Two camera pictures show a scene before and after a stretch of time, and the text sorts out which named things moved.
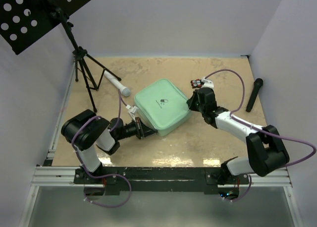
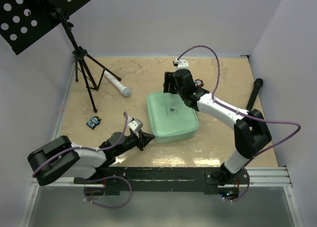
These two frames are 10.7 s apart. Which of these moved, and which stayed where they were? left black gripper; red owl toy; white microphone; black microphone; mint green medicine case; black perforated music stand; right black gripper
Moved: left black gripper; mint green medicine case; right black gripper
Stayed: black perforated music stand; black microphone; white microphone; red owl toy
